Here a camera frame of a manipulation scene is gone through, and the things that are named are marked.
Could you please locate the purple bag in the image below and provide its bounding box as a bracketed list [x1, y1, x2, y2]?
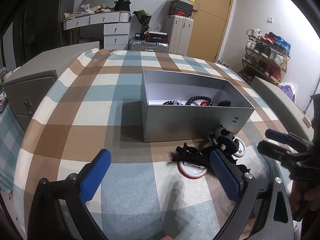
[278, 82, 296, 103]

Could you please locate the wooden shoe rack with shoes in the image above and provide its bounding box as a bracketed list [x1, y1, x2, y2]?
[238, 29, 291, 86]

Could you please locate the silver aluminium suitcase lying flat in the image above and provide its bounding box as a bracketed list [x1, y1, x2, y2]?
[128, 40, 169, 53]

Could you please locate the grey right bedside cabinet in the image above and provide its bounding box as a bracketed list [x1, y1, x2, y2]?
[251, 77, 313, 141]

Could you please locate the grey left bedside cabinet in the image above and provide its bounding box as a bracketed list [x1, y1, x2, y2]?
[3, 41, 100, 130]

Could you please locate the stack of shoe boxes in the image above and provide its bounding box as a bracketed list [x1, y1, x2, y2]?
[168, 0, 195, 17]

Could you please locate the black red box on suitcase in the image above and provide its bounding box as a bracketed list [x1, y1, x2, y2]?
[135, 31, 168, 43]

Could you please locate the black long hair clip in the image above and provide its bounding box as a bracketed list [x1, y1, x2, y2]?
[171, 143, 215, 168]

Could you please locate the large black claw hair clip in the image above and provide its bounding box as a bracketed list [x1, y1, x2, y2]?
[209, 125, 239, 155]

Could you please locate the white desk with drawers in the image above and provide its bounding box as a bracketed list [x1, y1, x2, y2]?
[63, 11, 131, 50]

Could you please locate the dark tall cabinet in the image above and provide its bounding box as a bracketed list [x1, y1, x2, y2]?
[1, 0, 74, 69]

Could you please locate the black wrapped flower bouquet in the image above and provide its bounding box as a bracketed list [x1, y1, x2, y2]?
[133, 9, 152, 35]

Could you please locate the person's right hand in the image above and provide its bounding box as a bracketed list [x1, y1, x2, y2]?
[289, 181, 320, 213]

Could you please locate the blue brown plaid tablecloth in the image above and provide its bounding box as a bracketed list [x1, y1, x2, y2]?
[14, 49, 285, 239]

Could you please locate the silver grey cardboard box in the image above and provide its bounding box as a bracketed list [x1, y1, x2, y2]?
[140, 70, 255, 142]

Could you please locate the black bag on desk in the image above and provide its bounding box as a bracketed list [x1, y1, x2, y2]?
[114, 0, 131, 11]

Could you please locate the wooden door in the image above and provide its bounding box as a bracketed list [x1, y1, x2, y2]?
[187, 0, 233, 62]

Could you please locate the grey bedside cabinet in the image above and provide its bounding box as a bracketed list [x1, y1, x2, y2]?
[3, 41, 100, 130]
[251, 77, 313, 141]

